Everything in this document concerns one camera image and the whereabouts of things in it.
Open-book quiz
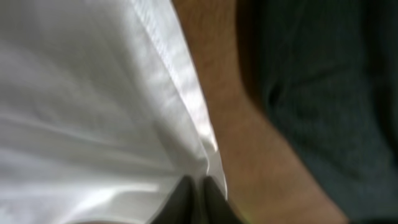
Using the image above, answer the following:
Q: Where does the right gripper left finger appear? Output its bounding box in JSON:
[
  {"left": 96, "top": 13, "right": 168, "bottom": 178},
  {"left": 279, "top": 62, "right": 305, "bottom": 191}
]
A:
[{"left": 151, "top": 176, "right": 195, "bottom": 224}]

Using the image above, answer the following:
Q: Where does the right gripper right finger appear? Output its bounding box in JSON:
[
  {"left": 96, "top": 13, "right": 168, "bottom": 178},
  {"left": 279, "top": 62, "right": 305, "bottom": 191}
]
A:
[{"left": 203, "top": 176, "right": 243, "bottom": 224}]

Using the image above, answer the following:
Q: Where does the white robot print t-shirt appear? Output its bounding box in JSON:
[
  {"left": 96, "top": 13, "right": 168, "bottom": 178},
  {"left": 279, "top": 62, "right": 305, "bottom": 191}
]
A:
[{"left": 1, "top": 0, "right": 228, "bottom": 223}]

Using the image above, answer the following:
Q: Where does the dark t-shirt white lettering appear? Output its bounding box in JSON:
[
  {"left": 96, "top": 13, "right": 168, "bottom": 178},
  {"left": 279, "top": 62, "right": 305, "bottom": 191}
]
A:
[{"left": 236, "top": 0, "right": 397, "bottom": 223}]

